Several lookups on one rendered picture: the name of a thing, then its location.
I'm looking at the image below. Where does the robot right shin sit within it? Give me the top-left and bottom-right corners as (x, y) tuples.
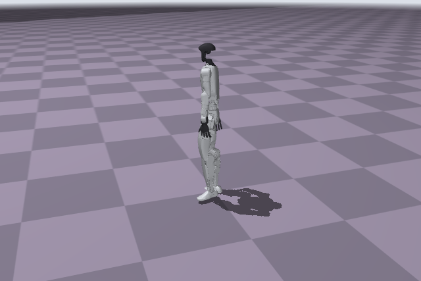
(213, 149), (220, 188)

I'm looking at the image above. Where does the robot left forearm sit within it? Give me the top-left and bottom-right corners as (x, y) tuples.
(201, 93), (210, 122)

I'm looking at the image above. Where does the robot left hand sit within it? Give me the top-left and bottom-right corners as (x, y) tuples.
(199, 117), (211, 138)

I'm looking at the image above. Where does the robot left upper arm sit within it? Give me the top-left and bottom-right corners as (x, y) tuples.
(201, 68), (211, 99)

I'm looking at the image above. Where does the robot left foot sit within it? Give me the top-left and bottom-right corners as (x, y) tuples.
(197, 189), (218, 201)

